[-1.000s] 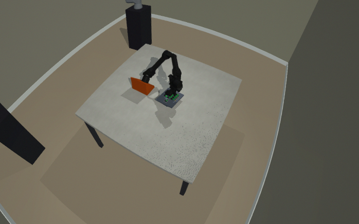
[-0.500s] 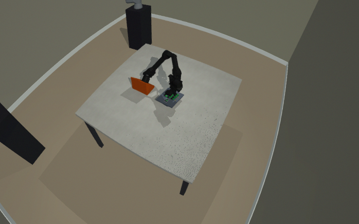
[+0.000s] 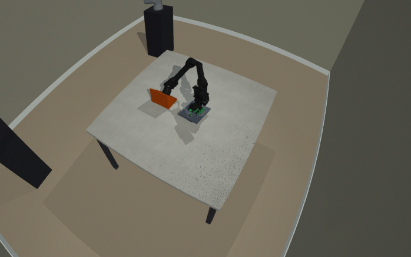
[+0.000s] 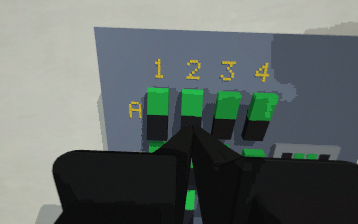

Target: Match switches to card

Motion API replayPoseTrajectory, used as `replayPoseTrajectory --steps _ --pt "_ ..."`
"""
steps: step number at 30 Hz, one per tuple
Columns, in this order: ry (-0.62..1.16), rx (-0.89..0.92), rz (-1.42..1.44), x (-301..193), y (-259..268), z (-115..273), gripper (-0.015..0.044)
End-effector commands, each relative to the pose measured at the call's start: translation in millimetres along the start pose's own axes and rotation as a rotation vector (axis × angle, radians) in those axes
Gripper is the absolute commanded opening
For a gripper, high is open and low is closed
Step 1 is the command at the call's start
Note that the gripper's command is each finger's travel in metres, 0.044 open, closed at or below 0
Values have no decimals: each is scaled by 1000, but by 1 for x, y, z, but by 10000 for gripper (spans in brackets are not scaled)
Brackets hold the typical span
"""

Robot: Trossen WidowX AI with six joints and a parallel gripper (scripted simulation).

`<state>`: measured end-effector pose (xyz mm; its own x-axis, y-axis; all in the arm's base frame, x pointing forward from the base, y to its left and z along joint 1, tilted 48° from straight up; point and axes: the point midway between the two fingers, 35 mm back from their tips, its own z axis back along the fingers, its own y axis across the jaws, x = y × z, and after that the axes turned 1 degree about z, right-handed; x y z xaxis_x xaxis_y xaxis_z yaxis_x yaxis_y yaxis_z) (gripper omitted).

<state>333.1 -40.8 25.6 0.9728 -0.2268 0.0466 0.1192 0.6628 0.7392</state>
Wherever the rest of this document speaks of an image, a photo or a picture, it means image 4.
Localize grey switch panel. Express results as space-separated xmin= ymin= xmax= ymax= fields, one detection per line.
xmin=94 ymin=27 xmax=358 ymax=163

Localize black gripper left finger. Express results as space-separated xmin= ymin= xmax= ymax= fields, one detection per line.
xmin=53 ymin=125 xmax=193 ymax=224

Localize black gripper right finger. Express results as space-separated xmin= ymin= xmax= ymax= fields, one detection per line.
xmin=192 ymin=125 xmax=358 ymax=224

